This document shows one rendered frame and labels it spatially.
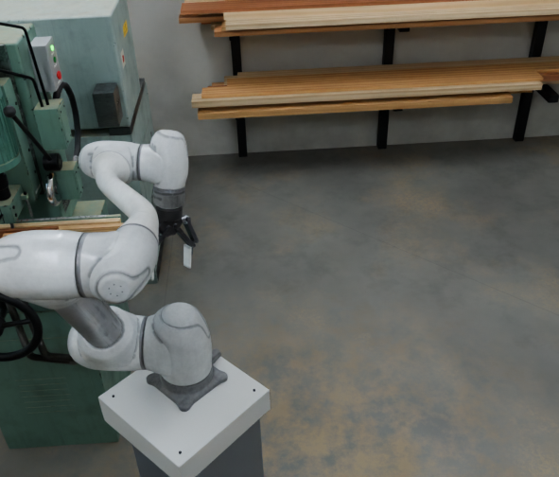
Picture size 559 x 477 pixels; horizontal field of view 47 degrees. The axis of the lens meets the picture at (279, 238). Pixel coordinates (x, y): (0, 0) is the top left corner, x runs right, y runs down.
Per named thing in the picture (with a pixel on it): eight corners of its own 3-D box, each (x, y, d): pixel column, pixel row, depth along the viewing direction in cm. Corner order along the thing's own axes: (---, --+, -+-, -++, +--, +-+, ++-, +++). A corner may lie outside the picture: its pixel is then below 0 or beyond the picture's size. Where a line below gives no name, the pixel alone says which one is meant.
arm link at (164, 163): (190, 180, 186) (145, 177, 186) (191, 127, 180) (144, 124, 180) (185, 192, 176) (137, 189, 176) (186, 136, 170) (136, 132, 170)
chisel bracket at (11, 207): (-5, 228, 213) (-12, 206, 208) (7, 205, 225) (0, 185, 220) (17, 227, 214) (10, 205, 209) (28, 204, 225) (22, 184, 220)
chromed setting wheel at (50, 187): (49, 213, 225) (41, 183, 218) (57, 195, 235) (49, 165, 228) (58, 213, 225) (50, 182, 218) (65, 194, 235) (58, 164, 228)
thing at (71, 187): (55, 201, 232) (46, 171, 225) (59, 190, 237) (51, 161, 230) (81, 199, 232) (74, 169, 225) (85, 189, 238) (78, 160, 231)
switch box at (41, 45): (39, 92, 221) (26, 46, 212) (45, 81, 229) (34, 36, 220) (57, 91, 221) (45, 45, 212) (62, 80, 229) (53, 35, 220)
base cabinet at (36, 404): (7, 450, 259) (-50, 318, 219) (42, 347, 307) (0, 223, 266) (119, 443, 261) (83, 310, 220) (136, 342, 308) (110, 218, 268)
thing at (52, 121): (43, 150, 222) (32, 110, 214) (49, 138, 230) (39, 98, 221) (68, 149, 223) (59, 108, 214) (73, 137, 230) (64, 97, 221)
